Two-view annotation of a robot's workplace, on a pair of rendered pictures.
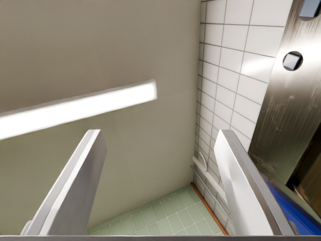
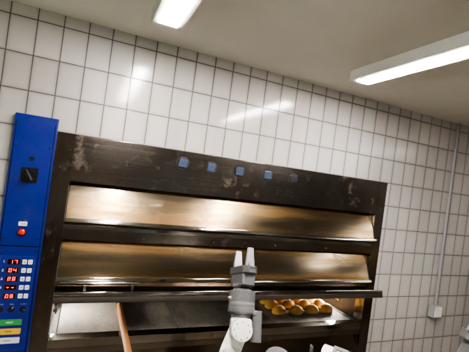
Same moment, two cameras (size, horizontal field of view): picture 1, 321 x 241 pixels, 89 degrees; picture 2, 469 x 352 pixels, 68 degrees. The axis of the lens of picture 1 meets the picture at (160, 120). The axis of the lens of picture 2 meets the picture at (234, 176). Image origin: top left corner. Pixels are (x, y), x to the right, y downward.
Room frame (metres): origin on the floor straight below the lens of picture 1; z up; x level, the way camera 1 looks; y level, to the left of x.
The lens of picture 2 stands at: (0.08, 1.23, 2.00)
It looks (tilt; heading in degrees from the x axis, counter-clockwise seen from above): 0 degrees down; 273
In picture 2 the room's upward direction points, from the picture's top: 8 degrees clockwise
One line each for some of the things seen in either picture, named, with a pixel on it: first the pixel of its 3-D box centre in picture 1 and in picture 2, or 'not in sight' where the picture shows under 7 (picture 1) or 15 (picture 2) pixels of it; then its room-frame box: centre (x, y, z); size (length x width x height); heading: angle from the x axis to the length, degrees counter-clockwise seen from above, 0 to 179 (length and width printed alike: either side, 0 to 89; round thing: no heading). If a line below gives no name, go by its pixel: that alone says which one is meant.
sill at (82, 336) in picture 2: not in sight; (230, 331); (0.09, -0.68, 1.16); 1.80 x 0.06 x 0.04; 26
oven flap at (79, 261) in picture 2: not in sight; (241, 264); (0.08, -0.66, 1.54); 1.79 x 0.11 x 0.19; 26
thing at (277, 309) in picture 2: not in sight; (283, 294); (-0.25, -1.31, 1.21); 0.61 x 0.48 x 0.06; 116
